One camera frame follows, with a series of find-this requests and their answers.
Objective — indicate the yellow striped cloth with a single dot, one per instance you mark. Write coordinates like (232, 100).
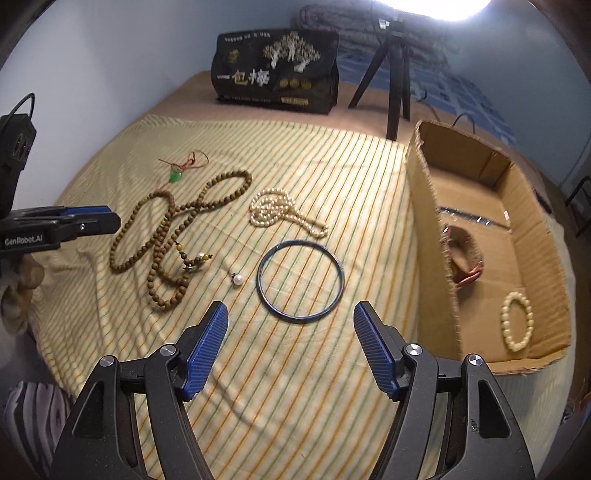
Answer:
(300, 369)

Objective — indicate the person's left hand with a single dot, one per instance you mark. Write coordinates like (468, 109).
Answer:
(16, 295)

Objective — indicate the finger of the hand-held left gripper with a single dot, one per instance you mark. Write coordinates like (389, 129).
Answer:
(83, 211)
(94, 226)

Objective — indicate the small pearl pendant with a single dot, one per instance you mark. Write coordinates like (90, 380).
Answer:
(238, 279)

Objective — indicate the black printed snack bag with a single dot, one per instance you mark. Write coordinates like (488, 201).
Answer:
(258, 69)

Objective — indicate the tan bed sheet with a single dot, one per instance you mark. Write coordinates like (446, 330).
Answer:
(194, 99)

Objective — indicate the cardboard box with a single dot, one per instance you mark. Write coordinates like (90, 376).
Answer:
(489, 272)

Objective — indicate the blue patterned bed sheet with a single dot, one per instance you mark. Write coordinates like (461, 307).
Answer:
(457, 92)

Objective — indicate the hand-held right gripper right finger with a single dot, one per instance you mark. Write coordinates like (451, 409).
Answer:
(376, 350)

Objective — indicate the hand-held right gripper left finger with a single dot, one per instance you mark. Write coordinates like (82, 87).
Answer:
(205, 350)

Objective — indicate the grey folded blanket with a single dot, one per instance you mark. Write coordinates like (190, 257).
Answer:
(351, 27)

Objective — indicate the grey striped garment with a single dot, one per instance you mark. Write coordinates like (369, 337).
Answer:
(34, 415)

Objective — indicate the black tripod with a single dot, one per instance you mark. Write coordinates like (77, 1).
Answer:
(398, 87)

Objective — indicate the blue bangle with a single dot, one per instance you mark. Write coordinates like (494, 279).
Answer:
(261, 286)

